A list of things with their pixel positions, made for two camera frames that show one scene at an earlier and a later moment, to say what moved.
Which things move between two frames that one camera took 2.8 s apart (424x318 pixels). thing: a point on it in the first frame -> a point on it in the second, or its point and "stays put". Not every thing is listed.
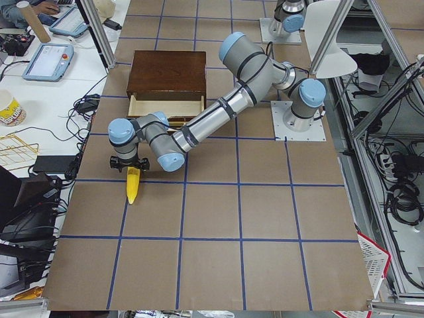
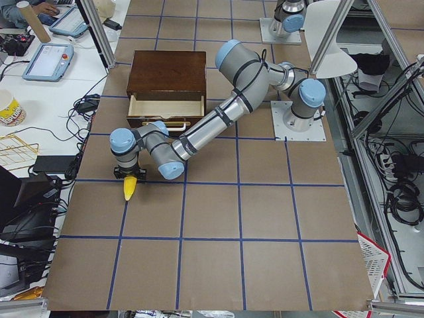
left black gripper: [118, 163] -> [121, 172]
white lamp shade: [317, 16] stays put
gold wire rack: [15, 154] stays put
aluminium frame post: [98, 28] stays put
